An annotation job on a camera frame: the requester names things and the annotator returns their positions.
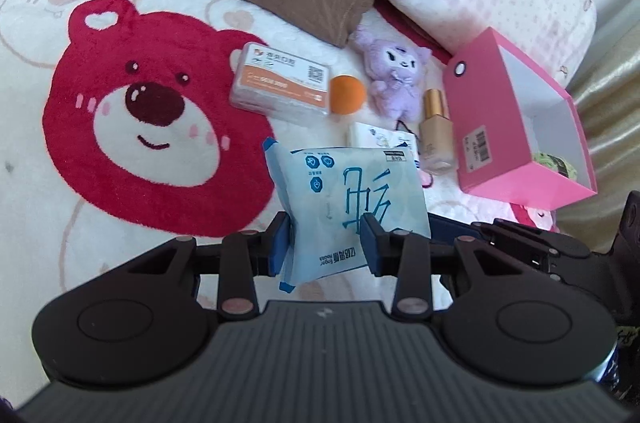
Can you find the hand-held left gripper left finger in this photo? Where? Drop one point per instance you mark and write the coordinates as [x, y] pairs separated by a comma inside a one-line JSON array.
[[280, 248]]

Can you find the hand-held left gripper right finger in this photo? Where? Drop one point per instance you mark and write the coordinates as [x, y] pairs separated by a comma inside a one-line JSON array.
[[374, 248]]

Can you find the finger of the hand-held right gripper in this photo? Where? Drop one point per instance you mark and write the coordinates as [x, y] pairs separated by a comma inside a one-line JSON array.
[[445, 230]]

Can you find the light blue wipes packet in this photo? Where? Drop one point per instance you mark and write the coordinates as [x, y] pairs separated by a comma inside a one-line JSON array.
[[340, 183]]

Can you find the foundation bottle with gold cap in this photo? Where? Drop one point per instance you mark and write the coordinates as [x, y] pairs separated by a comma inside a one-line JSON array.
[[436, 138]]

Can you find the small white tissue packet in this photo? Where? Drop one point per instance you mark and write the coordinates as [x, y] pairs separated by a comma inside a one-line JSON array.
[[370, 135]]

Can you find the pink cardboard box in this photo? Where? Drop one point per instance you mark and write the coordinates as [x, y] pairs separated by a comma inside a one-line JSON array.
[[480, 108]]

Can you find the orange ball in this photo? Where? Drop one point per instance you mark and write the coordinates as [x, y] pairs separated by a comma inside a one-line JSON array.
[[348, 94]]

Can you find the orange and white plastic box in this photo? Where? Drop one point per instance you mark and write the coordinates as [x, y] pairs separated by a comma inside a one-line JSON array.
[[280, 83]]

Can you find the green patterned cloth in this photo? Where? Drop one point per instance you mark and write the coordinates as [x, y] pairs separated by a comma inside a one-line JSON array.
[[550, 160]]

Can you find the beige satin cloth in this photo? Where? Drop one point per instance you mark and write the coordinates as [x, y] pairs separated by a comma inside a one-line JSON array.
[[610, 103]]

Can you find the bear printed blanket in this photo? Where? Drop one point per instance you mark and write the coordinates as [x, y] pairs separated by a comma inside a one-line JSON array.
[[150, 153]]

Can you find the purple plush toy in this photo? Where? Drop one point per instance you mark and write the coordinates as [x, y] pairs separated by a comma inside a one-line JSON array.
[[395, 68]]

